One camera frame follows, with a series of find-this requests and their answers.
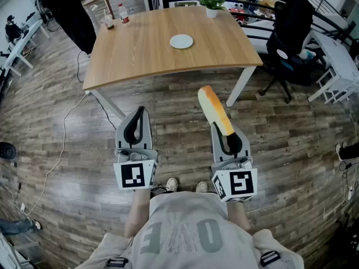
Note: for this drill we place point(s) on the person's right beige shoe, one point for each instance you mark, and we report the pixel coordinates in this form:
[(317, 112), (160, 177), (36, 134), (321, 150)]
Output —
[(201, 187)]

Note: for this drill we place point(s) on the person's left beige shoe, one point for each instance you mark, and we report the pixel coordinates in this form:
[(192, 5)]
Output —
[(172, 184)]

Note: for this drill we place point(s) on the black round floor device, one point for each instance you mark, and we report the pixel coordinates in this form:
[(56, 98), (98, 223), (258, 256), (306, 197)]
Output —
[(8, 150)]

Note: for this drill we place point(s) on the person's beige shoe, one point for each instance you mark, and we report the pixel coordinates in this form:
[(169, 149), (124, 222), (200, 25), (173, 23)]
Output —
[(201, 187), (172, 184)]

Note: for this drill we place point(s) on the green plant in white pot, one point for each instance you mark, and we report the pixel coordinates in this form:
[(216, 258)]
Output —
[(211, 1)]

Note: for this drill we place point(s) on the person's left forearm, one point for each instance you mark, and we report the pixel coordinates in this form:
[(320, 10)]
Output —
[(137, 214)]

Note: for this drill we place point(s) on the person's right forearm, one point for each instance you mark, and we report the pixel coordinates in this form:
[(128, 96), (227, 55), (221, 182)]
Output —
[(237, 214)]

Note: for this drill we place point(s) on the wooden table with white legs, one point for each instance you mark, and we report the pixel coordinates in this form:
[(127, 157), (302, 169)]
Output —
[(146, 52)]

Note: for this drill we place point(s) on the person's beige printed shirt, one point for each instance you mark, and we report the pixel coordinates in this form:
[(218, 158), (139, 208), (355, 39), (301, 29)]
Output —
[(190, 234)]

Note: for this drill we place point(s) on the white round plate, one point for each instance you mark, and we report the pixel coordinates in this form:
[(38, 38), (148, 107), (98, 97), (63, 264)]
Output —
[(181, 41)]

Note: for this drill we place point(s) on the black hanging coat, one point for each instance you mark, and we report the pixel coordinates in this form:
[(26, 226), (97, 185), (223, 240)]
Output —
[(73, 18)]

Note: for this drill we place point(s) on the clear red-label water bottle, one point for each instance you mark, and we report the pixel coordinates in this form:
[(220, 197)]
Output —
[(123, 14)]

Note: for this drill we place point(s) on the sliced bread with orange crust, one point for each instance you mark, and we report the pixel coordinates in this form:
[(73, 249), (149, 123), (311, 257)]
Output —
[(214, 108)]

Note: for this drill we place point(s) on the black curved metal railing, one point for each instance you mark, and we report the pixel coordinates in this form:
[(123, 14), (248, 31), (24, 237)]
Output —
[(252, 3)]

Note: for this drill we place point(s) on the black office chair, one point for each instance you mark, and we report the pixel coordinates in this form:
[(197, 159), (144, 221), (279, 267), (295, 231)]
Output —
[(291, 32)]

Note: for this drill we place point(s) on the white side table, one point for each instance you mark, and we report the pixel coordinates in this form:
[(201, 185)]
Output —
[(336, 60), (21, 45)]

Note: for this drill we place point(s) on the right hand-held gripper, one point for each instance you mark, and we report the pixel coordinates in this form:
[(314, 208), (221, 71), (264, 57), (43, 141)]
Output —
[(241, 182)]

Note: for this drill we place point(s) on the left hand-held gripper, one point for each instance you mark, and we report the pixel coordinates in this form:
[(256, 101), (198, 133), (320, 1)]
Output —
[(131, 175)]

